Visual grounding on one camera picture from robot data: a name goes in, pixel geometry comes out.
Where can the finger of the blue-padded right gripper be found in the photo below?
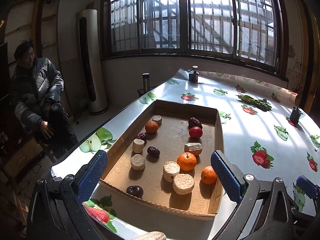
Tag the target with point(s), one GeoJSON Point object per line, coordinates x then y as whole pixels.
{"type": "Point", "coordinates": [309, 188]}

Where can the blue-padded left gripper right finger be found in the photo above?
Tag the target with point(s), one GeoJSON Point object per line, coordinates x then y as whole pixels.
{"type": "Point", "coordinates": [229, 175]}

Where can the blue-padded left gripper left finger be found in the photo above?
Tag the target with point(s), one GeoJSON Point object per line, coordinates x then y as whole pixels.
{"type": "Point", "coordinates": [89, 175]}

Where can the small orange tangerine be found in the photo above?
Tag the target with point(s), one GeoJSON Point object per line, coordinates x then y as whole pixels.
{"type": "Point", "coordinates": [208, 176]}

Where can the large orange tangerine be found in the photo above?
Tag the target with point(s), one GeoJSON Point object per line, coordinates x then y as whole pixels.
{"type": "Point", "coordinates": [187, 161]}

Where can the dark plum fruit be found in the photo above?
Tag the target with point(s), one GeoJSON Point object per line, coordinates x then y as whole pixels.
{"type": "Point", "coordinates": [135, 190]}

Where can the beige wide cylinder block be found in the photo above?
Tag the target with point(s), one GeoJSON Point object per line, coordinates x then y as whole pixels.
{"type": "Point", "coordinates": [183, 184]}

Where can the dark date fruit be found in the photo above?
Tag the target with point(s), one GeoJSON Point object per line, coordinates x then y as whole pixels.
{"type": "Point", "coordinates": [153, 151]}

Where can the beige round cylinder block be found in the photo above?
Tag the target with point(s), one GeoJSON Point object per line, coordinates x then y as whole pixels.
{"type": "Point", "coordinates": [138, 162]}

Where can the beige rectangular block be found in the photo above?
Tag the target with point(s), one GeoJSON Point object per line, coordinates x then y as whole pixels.
{"type": "Point", "coordinates": [193, 147]}

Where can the red tomato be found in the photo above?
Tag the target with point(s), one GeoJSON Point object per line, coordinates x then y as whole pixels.
{"type": "Point", "coordinates": [195, 132]}

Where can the small dark red date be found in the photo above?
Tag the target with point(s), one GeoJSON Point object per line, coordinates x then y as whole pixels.
{"type": "Point", "coordinates": [142, 136]}

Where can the large wrinkled red date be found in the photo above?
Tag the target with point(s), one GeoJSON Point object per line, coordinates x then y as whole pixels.
{"type": "Point", "coordinates": [194, 122]}

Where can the shallow cardboard box tray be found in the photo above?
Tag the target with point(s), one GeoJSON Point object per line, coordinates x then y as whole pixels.
{"type": "Point", "coordinates": [204, 201]}

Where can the orange tangerine in box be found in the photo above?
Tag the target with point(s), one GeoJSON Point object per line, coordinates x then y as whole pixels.
{"type": "Point", "coordinates": [151, 127]}

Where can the black cylindrical motor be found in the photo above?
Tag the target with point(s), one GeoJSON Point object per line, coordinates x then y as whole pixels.
{"type": "Point", "coordinates": [295, 115]}

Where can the bunch of green vegetables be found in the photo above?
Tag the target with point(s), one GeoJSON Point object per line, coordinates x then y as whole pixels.
{"type": "Point", "coordinates": [261, 104]}

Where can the small beige cylinder block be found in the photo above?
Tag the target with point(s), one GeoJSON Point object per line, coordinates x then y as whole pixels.
{"type": "Point", "coordinates": [157, 119]}

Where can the small dark side table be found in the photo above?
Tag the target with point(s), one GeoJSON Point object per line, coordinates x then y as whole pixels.
{"type": "Point", "coordinates": [142, 91]}

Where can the seated person in jacket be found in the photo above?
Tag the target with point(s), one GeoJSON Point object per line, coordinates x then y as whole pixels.
{"type": "Point", "coordinates": [36, 92]}

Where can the dark jar with lid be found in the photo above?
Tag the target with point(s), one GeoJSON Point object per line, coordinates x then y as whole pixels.
{"type": "Point", "coordinates": [193, 74]}

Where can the white tower air conditioner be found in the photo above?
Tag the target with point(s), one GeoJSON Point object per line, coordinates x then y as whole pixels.
{"type": "Point", "coordinates": [89, 53]}

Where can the dark framed window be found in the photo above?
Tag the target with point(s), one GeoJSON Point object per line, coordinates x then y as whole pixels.
{"type": "Point", "coordinates": [248, 33]}

